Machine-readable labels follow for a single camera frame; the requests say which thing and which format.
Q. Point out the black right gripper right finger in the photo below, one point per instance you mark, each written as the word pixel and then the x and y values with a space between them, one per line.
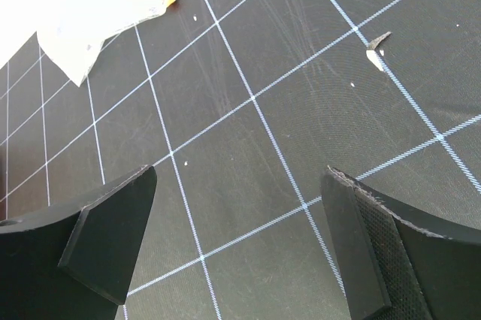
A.
pixel 397 261

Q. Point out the clear orange-zip bag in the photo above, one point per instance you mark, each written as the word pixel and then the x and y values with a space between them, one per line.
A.
pixel 72 32

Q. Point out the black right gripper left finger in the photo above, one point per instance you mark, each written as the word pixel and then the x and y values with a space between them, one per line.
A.
pixel 75 260

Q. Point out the black grid cutting mat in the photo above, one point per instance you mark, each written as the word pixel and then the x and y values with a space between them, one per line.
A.
pixel 241 105

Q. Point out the white paper scrap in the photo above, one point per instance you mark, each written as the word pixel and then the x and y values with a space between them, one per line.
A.
pixel 374 59

